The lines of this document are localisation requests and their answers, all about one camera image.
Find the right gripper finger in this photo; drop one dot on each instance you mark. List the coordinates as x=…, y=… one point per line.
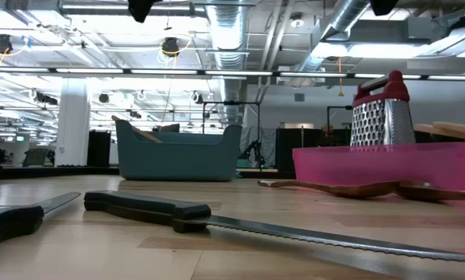
x=383, y=5

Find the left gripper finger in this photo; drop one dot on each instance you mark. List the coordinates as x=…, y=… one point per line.
x=140, y=9

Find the slotted light wooden spatula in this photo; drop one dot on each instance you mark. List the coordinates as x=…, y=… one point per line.
x=139, y=134

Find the dark wooden spoon with label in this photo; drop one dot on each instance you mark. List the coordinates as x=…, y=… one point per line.
x=353, y=190

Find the black ceiling device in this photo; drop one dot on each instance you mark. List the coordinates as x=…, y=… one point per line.
x=170, y=46
x=1, y=43

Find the long ceiling light strip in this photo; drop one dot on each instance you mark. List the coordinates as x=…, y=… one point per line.
x=236, y=72

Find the white pillar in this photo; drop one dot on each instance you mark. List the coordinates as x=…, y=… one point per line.
x=73, y=128

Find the black cabinet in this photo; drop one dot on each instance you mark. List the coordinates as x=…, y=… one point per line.
x=99, y=148

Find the teal plastic bin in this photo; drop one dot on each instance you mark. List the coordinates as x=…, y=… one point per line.
x=178, y=159

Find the pink plastic tray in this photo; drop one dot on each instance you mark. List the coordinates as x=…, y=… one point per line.
x=372, y=165

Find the black partition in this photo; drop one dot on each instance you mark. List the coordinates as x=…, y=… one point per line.
x=310, y=151

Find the grey chair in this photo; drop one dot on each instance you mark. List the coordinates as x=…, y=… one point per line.
x=36, y=155

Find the distant black robot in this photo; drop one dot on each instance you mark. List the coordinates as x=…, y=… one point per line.
x=257, y=153

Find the slanted silver ceiling duct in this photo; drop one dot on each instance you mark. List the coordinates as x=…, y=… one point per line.
x=349, y=15

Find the corrugated silver ceiling duct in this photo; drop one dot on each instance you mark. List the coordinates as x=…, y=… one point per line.
x=226, y=31

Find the black metal frame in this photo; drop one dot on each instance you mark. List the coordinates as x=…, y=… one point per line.
x=328, y=116
x=232, y=103

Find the black table edge rail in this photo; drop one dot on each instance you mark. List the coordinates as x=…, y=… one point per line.
x=61, y=171

